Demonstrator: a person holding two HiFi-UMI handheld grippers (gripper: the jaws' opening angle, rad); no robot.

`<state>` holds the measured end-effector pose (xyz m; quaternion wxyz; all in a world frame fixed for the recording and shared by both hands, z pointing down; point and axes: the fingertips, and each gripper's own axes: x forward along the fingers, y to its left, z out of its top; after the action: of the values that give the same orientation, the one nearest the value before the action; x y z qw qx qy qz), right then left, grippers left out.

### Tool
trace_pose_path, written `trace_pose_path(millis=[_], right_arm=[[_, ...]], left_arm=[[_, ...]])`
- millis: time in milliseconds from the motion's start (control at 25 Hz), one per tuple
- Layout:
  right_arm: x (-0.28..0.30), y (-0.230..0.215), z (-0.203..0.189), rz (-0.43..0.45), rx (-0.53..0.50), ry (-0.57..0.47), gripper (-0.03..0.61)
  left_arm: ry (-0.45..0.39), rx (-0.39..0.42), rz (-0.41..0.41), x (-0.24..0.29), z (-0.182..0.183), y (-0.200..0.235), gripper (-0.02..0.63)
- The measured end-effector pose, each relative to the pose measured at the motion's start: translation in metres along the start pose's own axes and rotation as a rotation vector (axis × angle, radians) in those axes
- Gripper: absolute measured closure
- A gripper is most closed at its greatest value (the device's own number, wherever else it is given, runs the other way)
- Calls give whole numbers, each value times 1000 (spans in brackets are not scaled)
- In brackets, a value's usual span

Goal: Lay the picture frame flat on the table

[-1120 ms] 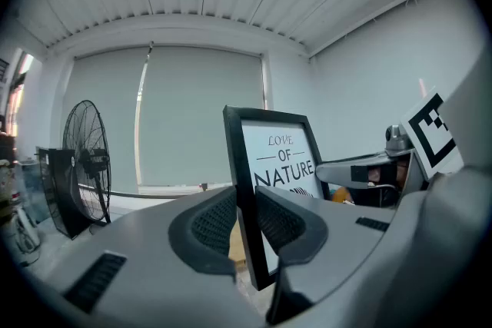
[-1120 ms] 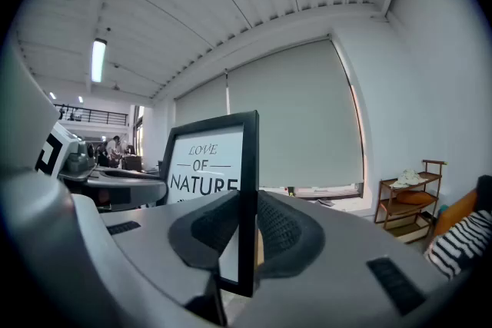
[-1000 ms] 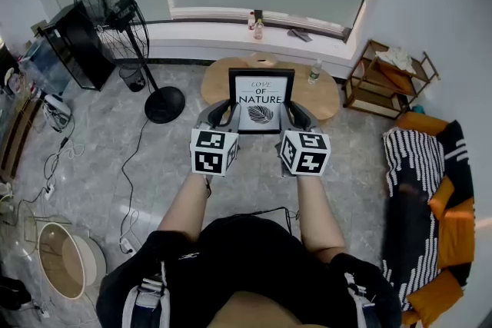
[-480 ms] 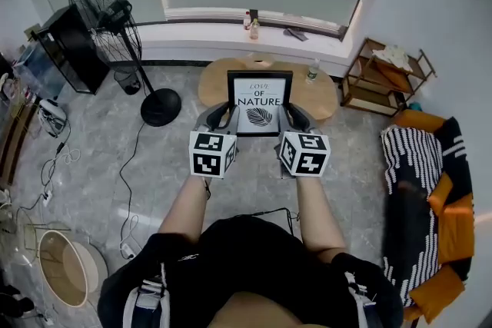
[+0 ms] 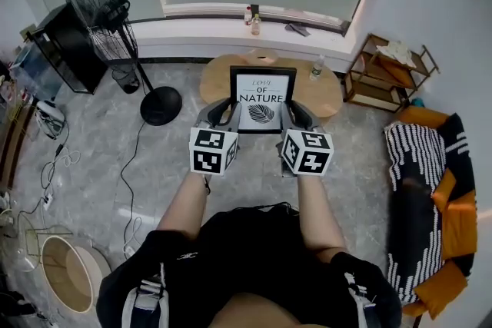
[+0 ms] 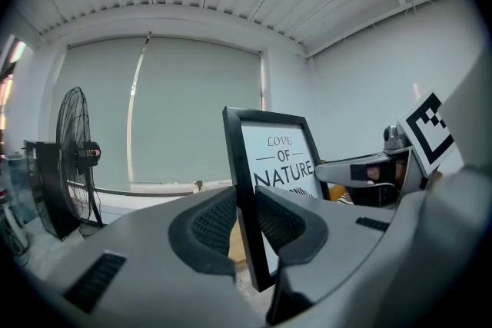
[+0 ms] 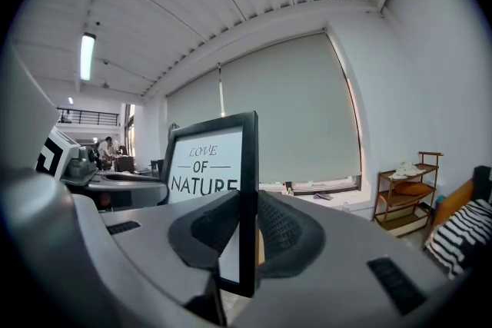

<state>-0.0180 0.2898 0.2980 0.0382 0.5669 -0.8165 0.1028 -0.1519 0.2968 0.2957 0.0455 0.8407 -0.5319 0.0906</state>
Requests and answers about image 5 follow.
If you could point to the oval wooden table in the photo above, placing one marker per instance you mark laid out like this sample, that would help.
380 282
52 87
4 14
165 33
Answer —
319 96

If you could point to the small red capped bottle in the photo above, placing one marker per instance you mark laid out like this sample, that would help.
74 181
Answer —
248 16

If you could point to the teal small item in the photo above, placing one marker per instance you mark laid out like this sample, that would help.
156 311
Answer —
417 102

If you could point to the round beige ribbed tray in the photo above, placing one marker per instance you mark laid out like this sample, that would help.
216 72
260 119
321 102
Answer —
262 55

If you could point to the black framed nature print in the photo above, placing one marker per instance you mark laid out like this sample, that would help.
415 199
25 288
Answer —
261 88

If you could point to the white iron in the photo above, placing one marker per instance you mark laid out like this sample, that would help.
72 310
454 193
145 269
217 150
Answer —
50 117

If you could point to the white patterned cloth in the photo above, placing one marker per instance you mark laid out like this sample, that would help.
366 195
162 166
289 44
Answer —
396 50

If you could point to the grey cloth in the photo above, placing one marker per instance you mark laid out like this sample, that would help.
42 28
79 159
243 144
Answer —
298 28

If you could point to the clear storage box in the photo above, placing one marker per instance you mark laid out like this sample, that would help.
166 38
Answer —
36 73

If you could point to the brown wooden board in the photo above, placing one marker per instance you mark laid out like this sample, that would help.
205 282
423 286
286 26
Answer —
15 150

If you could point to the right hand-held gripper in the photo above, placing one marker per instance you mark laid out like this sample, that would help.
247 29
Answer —
307 153

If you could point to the wooden shelf rack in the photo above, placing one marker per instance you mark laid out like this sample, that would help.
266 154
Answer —
384 77

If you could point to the person's left forearm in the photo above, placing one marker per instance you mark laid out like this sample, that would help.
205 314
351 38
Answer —
184 203

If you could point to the black cabinet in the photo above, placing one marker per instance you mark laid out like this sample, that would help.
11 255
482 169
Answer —
73 50

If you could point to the orange sofa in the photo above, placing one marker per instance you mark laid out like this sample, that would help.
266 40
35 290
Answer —
457 234

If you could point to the clear plastic bottle green label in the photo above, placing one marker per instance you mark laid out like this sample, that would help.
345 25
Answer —
316 70

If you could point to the black standing fan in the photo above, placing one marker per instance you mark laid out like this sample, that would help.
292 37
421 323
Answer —
161 107

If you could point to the person's black clothing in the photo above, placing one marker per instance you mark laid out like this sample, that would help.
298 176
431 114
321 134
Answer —
246 249

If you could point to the person's right forearm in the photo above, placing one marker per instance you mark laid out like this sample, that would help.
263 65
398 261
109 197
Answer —
317 211

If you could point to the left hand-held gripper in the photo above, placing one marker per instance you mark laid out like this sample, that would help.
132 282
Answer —
209 153

